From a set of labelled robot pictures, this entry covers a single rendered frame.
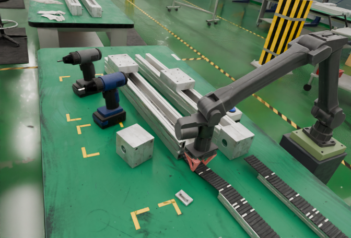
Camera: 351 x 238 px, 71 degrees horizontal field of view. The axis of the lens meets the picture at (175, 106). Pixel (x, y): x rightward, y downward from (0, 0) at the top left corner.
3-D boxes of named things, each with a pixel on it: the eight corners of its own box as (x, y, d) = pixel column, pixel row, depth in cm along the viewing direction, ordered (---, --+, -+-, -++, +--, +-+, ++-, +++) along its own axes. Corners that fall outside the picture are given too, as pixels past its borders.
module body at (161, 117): (197, 152, 97) (201, 135, 92) (176, 159, 92) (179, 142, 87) (120, 69, 151) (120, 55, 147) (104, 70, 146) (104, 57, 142)
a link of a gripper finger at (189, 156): (181, 166, 89) (184, 146, 85) (196, 159, 93) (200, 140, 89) (192, 179, 85) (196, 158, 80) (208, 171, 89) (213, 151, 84)
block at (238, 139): (252, 151, 102) (259, 133, 97) (230, 160, 95) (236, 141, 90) (236, 138, 108) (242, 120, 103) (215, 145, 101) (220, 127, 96)
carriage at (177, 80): (192, 92, 125) (195, 80, 122) (175, 96, 120) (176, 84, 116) (176, 79, 136) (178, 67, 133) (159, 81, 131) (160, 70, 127)
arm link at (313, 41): (356, 26, 73) (328, 18, 81) (317, 49, 72) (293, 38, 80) (345, 122, 102) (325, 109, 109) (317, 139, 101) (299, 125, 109)
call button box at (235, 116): (239, 123, 118) (243, 112, 115) (224, 128, 113) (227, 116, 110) (227, 114, 124) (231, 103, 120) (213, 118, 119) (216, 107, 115)
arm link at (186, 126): (223, 111, 73) (209, 96, 79) (187, 116, 69) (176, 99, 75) (215, 142, 79) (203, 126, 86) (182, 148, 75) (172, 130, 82)
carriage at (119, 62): (138, 76, 133) (138, 64, 129) (118, 79, 127) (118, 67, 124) (126, 64, 144) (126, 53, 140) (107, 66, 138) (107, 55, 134)
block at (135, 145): (156, 154, 93) (159, 134, 88) (132, 168, 85) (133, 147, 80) (140, 140, 98) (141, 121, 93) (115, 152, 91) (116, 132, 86)
